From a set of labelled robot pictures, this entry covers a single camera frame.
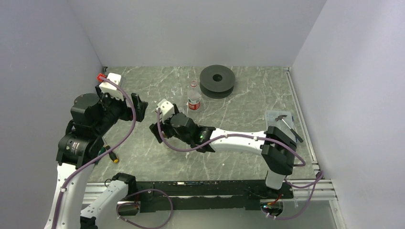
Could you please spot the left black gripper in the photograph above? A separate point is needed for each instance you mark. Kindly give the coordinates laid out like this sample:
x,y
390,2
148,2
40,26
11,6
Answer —
x,y
139,106

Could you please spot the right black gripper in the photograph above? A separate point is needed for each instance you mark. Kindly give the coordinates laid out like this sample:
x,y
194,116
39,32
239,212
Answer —
x,y
154,129

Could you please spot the clear bottle red label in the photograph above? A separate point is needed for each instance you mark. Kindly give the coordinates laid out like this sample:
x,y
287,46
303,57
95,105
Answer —
x,y
194,96

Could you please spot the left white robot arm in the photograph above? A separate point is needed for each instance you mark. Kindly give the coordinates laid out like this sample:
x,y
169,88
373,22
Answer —
x,y
93,115

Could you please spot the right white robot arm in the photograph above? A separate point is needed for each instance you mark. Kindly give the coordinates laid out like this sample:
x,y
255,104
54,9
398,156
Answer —
x,y
275,147

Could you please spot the black yellow screwdriver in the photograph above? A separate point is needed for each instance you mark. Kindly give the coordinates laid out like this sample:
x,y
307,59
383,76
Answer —
x,y
112,155

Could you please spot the black round disc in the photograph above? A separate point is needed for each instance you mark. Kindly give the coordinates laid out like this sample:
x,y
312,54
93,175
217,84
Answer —
x,y
217,81

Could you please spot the clear plastic tray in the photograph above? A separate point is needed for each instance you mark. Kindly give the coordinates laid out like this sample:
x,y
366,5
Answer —
x,y
270,116

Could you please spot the hammer in tray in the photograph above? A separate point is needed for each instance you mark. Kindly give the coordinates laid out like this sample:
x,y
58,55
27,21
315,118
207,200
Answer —
x,y
297,136

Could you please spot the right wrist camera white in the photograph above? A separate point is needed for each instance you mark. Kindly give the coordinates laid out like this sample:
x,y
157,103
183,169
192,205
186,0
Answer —
x,y
165,109

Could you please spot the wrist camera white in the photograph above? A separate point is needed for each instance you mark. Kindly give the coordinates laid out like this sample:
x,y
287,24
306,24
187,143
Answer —
x,y
105,87
165,109

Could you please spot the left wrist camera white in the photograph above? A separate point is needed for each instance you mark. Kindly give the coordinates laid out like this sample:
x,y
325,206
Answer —
x,y
105,87

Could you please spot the green handled screwdriver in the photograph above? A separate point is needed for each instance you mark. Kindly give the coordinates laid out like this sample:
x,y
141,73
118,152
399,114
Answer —
x,y
101,151

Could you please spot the black base frame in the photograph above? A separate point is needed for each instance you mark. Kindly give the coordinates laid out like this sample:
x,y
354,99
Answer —
x,y
152,196

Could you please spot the aluminium rail right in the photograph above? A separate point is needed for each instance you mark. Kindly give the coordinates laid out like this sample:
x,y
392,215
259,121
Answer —
x,y
315,164

